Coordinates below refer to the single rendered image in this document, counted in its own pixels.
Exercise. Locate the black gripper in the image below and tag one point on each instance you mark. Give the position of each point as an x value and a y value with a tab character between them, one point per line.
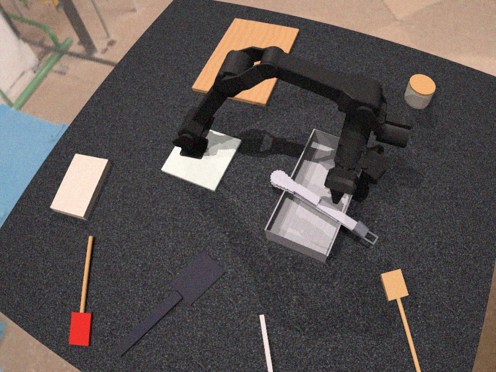
341	179

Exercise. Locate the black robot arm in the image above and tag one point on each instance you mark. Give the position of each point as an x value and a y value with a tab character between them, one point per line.
359	97

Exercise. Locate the wooden board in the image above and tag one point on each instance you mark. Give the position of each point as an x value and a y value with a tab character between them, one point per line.
240	35

